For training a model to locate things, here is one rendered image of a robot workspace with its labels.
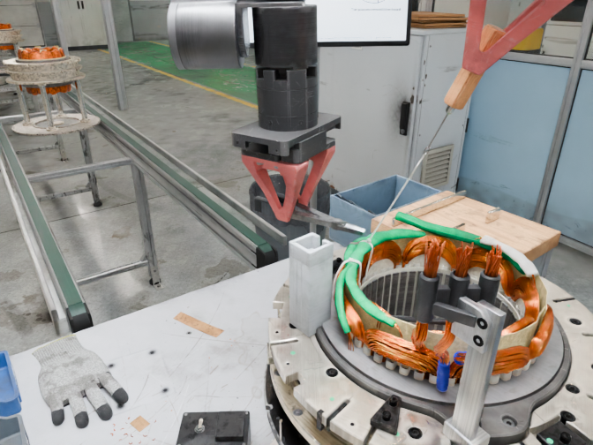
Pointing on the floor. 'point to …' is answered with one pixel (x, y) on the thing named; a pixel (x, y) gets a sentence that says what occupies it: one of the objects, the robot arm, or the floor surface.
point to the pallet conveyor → (81, 319)
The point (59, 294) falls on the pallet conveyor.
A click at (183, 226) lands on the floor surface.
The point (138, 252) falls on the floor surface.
